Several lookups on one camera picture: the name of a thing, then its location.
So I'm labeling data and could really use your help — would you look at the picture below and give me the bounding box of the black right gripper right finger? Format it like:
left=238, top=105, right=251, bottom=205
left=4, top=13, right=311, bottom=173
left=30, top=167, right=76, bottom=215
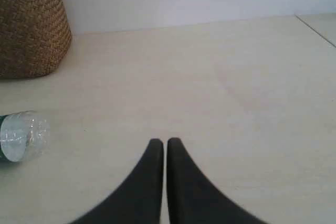
left=167, top=137, right=264, bottom=224

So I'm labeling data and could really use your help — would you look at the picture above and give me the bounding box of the brown woven wicker basket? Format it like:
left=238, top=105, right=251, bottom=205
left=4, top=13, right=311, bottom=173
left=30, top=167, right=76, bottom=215
left=1, top=0, right=72, bottom=79

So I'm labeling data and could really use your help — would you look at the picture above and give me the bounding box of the clear plastic bottle green label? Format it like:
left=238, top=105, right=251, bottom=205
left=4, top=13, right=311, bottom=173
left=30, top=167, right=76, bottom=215
left=1, top=111, right=50, bottom=163

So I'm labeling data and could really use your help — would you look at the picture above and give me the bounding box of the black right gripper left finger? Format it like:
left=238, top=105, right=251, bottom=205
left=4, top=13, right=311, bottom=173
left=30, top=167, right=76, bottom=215
left=73, top=138, right=164, bottom=223

